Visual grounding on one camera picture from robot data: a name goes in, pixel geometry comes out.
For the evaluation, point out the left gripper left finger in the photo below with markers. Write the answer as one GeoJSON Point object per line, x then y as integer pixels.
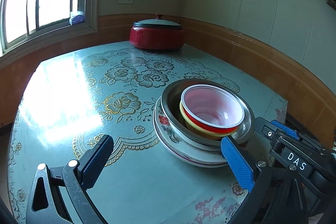
{"type": "Point", "coordinates": [45, 203]}

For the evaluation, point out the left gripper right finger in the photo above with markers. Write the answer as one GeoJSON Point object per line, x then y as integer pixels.
{"type": "Point", "coordinates": [275, 195]}

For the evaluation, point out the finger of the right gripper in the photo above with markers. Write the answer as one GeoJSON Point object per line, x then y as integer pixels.
{"type": "Point", "coordinates": [286, 129]}

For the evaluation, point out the white plate red characters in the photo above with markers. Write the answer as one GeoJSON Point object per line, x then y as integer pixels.
{"type": "Point", "coordinates": [158, 112]}

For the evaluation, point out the red plastic bowl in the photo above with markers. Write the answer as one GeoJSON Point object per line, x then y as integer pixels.
{"type": "Point", "coordinates": [212, 108]}

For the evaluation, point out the purple floral rimmed plate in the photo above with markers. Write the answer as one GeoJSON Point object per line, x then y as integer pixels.
{"type": "Point", "coordinates": [185, 151]}

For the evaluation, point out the yellow plastic bowl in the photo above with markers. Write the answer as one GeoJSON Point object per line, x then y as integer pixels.
{"type": "Point", "coordinates": [200, 130]}

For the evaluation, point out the stainless steel bowl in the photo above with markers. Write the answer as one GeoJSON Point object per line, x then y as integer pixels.
{"type": "Point", "coordinates": [170, 105]}

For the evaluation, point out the red electric pot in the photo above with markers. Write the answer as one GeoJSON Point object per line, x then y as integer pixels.
{"type": "Point", "coordinates": [156, 39]}

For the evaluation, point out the grey pot lid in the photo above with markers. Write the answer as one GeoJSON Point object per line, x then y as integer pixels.
{"type": "Point", "coordinates": [158, 23]}

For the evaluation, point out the small purple white box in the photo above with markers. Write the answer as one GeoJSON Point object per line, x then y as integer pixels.
{"type": "Point", "coordinates": [76, 17]}

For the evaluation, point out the white wall socket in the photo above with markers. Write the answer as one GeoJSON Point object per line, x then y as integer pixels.
{"type": "Point", "coordinates": [125, 1]}

